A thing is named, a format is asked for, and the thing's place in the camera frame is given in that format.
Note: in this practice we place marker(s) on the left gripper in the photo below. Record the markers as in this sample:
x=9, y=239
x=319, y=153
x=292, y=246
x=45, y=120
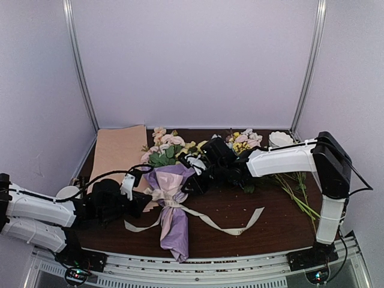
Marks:
x=138, y=200

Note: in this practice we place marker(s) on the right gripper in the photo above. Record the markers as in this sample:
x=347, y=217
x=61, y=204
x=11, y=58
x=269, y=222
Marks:
x=200, y=188

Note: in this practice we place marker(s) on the purple pink wrapping paper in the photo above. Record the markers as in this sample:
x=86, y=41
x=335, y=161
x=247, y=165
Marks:
x=166, y=183

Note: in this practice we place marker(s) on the beige ribbon strip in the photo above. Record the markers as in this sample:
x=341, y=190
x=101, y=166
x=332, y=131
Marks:
x=192, y=210

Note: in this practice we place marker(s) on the yellow rose stem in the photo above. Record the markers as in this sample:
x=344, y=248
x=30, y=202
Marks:
x=193, y=148

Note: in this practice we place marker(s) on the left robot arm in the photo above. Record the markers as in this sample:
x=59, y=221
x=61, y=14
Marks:
x=52, y=222

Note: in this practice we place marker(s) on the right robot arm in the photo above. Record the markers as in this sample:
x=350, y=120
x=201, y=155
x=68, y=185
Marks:
x=288, y=165

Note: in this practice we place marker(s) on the blue hydrangea flower stem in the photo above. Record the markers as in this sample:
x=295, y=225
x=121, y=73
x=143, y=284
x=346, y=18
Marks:
x=216, y=136

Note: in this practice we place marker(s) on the beige wrapping paper stack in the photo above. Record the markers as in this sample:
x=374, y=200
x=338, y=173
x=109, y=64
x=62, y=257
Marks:
x=118, y=149

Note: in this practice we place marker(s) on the small yellow flower spray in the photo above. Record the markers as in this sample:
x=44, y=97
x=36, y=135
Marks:
x=285, y=181

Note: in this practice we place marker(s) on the white fluted dish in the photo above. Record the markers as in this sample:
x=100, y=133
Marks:
x=279, y=139

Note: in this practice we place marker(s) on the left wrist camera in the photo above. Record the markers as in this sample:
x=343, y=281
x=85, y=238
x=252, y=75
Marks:
x=130, y=181

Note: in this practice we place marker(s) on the front aluminium rail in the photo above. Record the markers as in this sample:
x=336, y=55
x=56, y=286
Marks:
x=265, y=270

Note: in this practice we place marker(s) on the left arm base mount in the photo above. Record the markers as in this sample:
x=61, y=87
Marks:
x=80, y=267

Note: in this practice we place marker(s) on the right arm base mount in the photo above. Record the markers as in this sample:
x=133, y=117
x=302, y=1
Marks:
x=315, y=264

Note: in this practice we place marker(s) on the left aluminium frame post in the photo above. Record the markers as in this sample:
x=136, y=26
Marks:
x=80, y=73

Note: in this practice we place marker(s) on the aluminium frame post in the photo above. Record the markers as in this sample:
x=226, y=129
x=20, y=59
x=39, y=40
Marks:
x=80, y=73
x=319, y=25

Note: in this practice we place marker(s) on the right aluminium frame post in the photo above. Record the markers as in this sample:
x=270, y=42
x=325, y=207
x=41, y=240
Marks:
x=319, y=25

